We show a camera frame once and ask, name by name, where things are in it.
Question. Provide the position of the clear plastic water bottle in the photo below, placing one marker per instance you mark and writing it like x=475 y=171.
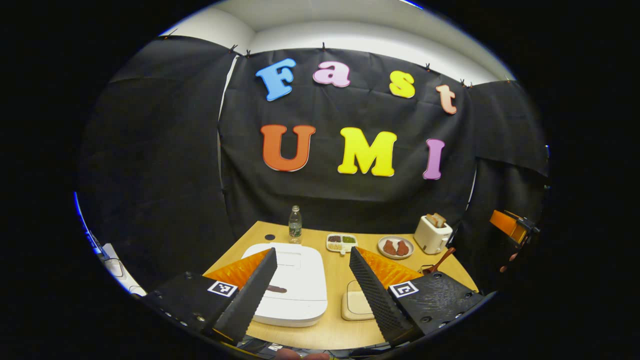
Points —
x=295 y=227

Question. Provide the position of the white divided grain dish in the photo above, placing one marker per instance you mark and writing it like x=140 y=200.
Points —
x=342 y=244

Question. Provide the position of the toast bread slice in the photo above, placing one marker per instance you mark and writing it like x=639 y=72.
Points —
x=440 y=219
x=432 y=221

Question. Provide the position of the brown wooden spoon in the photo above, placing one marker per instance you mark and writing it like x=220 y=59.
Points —
x=439 y=261

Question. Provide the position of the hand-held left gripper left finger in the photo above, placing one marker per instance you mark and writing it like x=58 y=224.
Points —
x=247 y=300

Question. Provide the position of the white flat device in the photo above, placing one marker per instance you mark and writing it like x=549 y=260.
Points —
x=117 y=267

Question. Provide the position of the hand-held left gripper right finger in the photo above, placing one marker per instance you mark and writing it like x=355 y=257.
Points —
x=375 y=300

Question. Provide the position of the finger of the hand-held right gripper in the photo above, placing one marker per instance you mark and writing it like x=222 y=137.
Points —
x=502 y=224

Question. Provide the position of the brown meat piece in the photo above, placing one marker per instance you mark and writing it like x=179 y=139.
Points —
x=389 y=247
x=402 y=248

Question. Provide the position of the white round plate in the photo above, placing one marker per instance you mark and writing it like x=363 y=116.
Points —
x=395 y=257

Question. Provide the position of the white toaster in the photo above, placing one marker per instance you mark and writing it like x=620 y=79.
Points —
x=431 y=240

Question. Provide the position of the white rice cooker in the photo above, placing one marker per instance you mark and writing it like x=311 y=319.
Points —
x=300 y=280

